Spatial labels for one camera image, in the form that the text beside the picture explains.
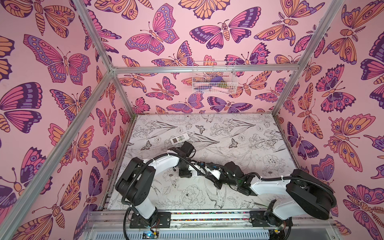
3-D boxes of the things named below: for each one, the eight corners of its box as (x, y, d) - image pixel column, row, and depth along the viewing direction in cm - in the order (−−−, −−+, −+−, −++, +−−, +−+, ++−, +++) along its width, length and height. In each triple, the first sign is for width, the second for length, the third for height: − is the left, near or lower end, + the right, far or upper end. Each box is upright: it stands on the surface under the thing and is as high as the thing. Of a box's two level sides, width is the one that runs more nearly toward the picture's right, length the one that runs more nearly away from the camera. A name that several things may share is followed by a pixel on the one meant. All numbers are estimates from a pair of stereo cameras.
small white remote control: (173, 146, 104) (172, 144, 103) (170, 140, 107) (170, 139, 106) (189, 139, 108) (189, 137, 106) (186, 134, 111) (186, 132, 109)
